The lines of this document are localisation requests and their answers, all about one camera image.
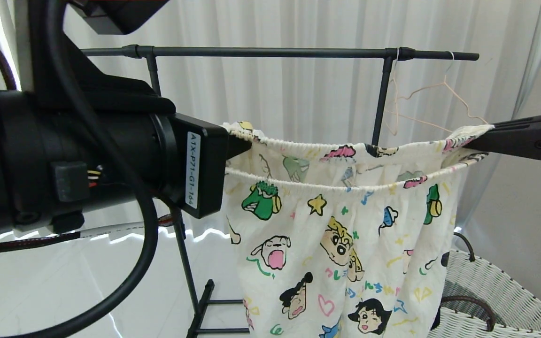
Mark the black clothes rack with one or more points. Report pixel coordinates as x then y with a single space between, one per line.
275 51

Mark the cream printed garment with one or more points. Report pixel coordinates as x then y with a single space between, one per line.
345 211

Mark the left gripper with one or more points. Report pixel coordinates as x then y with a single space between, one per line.
26 141

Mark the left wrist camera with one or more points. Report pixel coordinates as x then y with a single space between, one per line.
120 14

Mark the white curtain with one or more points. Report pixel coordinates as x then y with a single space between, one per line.
298 94

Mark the pink clothes hanger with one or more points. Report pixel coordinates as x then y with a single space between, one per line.
466 103
397 103

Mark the white laundry basket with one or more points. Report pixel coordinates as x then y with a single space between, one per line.
510 291

